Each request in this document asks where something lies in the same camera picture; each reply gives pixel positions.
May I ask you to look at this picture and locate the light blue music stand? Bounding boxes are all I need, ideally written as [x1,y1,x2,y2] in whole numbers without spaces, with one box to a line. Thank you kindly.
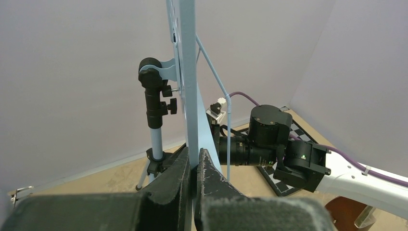
[136,0,221,191]

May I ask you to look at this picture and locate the brown wooden metronome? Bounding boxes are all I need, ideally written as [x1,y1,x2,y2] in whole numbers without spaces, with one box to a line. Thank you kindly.
[325,196,377,231]

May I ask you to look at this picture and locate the black white chessboard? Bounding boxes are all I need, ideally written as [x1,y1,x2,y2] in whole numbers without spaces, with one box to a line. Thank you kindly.
[239,118,319,198]

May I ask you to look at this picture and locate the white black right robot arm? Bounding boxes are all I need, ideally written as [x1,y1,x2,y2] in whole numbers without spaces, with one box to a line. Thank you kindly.
[209,104,408,218]

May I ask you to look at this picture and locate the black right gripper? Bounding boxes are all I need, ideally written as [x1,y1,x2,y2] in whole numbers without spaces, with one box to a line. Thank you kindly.
[230,113,277,167]

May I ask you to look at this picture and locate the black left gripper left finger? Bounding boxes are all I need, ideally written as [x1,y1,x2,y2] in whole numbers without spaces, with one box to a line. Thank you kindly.
[1,148,191,231]

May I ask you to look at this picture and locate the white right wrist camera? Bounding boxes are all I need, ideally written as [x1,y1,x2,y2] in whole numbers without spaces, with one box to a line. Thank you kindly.
[206,97,227,124]

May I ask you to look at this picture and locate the aluminium frame rail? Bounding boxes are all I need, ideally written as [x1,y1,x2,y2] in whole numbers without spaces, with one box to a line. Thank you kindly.
[9,186,34,208]

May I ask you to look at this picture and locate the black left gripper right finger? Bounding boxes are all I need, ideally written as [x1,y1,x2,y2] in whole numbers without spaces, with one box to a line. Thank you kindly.
[194,148,334,231]

